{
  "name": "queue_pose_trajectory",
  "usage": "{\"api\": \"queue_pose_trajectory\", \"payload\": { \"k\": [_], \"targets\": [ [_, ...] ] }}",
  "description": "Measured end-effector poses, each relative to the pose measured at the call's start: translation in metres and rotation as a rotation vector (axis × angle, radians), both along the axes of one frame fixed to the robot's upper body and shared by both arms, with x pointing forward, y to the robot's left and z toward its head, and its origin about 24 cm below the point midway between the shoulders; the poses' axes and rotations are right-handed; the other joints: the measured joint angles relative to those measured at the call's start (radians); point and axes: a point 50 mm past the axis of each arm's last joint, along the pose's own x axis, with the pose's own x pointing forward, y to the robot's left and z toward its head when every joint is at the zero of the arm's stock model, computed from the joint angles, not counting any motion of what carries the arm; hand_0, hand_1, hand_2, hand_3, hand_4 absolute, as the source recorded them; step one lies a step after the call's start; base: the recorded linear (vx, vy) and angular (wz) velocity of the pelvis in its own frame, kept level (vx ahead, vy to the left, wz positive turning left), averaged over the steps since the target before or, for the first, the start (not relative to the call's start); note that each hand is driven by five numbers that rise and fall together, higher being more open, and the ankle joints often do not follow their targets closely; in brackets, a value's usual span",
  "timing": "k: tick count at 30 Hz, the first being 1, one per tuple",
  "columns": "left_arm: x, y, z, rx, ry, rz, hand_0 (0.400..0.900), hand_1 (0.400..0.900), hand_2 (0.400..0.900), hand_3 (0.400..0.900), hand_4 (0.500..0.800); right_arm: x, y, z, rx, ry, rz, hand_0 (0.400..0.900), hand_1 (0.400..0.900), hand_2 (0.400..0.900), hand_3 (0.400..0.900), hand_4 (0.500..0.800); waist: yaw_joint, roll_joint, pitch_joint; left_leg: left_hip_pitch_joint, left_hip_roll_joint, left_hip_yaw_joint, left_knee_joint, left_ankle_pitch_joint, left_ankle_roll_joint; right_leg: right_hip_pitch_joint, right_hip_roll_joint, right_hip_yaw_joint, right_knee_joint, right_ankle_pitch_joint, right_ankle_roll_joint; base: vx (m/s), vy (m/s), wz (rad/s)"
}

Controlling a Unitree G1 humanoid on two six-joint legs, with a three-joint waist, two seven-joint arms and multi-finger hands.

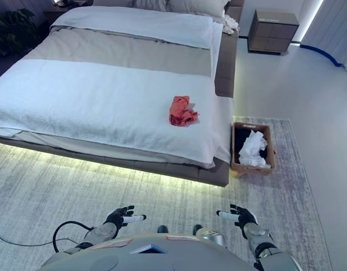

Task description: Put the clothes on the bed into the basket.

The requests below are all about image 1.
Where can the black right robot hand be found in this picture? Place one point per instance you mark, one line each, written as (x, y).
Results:
(245, 216)

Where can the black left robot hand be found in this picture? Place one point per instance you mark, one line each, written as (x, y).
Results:
(116, 216)

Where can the red cloth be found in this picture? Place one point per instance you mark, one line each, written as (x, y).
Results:
(180, 111)

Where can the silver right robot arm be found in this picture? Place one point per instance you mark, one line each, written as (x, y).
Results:
(259, 240)

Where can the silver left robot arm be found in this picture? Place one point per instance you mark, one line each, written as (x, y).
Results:
(101, 233)

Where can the brown woven laundry basket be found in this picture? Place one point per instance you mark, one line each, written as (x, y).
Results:
(235, 144)

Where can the grey bed cover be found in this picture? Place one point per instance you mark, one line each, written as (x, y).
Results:
(128, 50)

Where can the silver right robot leg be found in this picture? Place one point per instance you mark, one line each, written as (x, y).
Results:
(210, 235)

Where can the silver robot torso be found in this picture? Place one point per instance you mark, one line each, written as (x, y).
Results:
(162, 254)

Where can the crumpled white cloth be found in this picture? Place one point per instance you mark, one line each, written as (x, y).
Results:
(253, 149)

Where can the black cloth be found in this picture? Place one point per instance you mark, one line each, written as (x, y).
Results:
(242, 134)

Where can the white fuzzy blanket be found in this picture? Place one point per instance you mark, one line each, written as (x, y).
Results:
(91, 98)

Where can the blue floor tape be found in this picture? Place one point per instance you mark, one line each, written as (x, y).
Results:
(324, 52)

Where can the grey nightstand with drawers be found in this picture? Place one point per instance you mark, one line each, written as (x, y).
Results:
(272, 31)

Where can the crumpled cream cloth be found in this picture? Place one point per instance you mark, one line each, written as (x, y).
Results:
(231, 24)

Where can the white folded duvet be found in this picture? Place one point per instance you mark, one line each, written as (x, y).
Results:
(133, 22)

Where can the white curtain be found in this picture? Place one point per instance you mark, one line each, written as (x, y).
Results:
(335, 28)

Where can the dark green potted plant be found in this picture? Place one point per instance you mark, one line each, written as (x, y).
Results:
(16, 29)

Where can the pale grey pillow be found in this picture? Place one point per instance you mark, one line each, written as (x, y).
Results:
(198, 8)

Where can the dark bedside table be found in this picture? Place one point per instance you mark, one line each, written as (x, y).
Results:
(59, 9)

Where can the brown upholstered bed frame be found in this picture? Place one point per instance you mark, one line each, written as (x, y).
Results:
(226, 65)

